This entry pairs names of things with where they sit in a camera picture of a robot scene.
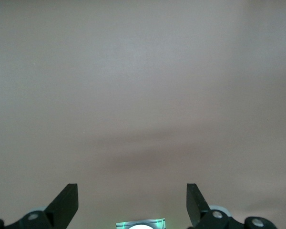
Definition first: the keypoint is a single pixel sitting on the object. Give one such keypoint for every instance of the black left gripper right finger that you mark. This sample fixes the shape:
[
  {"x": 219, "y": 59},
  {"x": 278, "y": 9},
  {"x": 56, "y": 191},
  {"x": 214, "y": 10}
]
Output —
[{"x": 196, "y": 212}]

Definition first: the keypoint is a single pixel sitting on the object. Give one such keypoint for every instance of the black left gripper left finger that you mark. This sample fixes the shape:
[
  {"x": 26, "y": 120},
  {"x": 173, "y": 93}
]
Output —
[{"x": 59, "y": 214}]

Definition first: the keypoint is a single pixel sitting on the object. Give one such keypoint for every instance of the brown table cover sheet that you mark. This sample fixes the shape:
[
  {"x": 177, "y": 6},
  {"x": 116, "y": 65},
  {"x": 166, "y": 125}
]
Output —
[{"x": 143, "y": 95}]

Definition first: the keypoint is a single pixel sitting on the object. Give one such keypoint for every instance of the grey metal base plate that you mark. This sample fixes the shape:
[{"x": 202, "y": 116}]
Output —
[{"x": 158, "y": 223}]

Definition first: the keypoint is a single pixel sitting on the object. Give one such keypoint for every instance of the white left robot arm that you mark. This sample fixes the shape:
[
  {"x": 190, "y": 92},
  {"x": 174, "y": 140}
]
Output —
[{"x": 140, "y": 227}]

